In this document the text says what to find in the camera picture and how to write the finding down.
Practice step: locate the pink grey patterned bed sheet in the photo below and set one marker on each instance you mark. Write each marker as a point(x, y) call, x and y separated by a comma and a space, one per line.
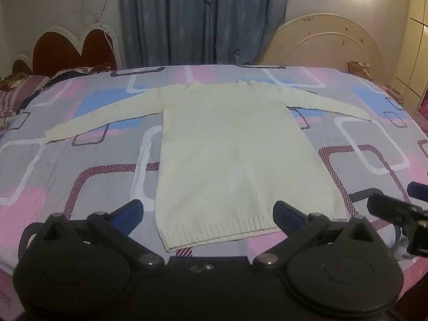
point(83, 160)

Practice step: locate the red heart-shaped headboard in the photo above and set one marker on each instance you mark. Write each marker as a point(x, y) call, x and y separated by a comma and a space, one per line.
point(67, 52)

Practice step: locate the blue grey curtain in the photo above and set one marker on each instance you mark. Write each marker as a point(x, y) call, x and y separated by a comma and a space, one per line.
point(204, 16)

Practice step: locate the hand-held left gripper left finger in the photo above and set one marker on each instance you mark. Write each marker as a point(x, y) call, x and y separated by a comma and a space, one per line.
point(128, 211)

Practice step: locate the cream wardrobe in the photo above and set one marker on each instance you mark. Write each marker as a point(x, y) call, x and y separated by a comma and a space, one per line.
point(413, 46)

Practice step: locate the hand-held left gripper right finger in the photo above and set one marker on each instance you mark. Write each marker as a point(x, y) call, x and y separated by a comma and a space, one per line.
point(287, 214)

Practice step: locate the red patterned cloth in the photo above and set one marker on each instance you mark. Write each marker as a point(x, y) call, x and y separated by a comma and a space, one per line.
point(359, 69)

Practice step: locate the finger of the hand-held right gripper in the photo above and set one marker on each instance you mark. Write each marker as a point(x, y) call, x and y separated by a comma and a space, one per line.
point(388, 204)
point(418, 190)

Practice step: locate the striped pink pillow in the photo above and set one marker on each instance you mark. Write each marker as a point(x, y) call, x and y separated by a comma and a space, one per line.
point(18, 93)

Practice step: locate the cream knit sweater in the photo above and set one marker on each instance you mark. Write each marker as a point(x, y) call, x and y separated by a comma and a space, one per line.
point(240, 160)

